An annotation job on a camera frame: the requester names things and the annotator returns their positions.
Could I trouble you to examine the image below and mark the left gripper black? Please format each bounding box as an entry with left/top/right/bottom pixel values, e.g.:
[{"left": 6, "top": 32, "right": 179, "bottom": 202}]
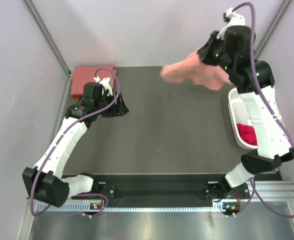
[{"left": 95, "top": 91, "right": 128, "bottom": 118}]

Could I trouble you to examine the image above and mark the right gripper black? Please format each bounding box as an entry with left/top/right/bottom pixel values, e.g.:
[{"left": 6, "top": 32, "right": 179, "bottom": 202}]
[{"left": 197, "top": 30, "right": 234, "bottom": 74}]

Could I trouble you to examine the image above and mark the salmon pink t shirt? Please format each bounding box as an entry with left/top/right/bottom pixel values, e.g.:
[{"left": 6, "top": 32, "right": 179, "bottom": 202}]
[{"left": 160, "top": 51, "right": 231, "bottom": 91}]

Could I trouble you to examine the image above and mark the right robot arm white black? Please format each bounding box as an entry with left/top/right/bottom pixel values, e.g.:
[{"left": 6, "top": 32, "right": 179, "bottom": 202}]
[{"left": 197, "top": 25, "right": 294, "bottom": 198}]

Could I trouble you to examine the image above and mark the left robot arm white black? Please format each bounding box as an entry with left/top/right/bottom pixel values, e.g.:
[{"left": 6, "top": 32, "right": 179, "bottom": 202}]
[{"left": 22, "top": 77, "right": 129, "bottom": 207}]

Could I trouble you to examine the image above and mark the folded red t shirt stack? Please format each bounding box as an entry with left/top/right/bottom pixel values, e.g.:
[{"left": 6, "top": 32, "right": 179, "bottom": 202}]
[{"left": 71, "top": 65, "right": 117, "bottom": 98}]

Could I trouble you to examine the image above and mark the white perforated laundry basket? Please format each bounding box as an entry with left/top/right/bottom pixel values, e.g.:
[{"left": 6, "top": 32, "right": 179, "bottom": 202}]
[{"left": 227, "top": 87, "right": 285, "bottom": 151}]

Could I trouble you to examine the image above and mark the crimson t shirt in basket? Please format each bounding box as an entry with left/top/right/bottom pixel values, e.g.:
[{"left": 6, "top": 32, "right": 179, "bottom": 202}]
[{"left": 237, "top": 123, "right": 257, "bottom": 146}]

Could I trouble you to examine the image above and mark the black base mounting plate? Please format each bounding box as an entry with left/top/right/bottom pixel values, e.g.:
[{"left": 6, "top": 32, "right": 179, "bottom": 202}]
[{"left": 90, "top": 173, "right": 223, "bottom": 208}]

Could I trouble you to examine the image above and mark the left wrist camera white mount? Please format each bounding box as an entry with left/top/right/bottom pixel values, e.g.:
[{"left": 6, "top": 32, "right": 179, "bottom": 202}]
[{"left": 93, "top": 76, "right": 114, "bottom": 97}]

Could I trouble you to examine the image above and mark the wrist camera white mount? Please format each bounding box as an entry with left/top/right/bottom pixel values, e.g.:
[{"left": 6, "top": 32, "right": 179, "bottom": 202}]
[
  {"left": 93, "top": 76, "right": 114, "bottom": 97},
  {"left": 216, "top": 7, "right": 245, "bottom": 40}
]

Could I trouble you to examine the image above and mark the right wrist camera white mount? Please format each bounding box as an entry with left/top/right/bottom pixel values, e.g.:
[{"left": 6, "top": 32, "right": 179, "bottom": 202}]
[{"left": 216, "top": 7, "right": 245, "bottom": 40}]

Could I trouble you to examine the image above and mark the aluminium rail with cable duct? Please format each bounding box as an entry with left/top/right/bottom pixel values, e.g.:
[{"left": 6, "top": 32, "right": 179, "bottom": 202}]
[{"left": 35, "top": 181, "right": 294, "bottom": 216}]

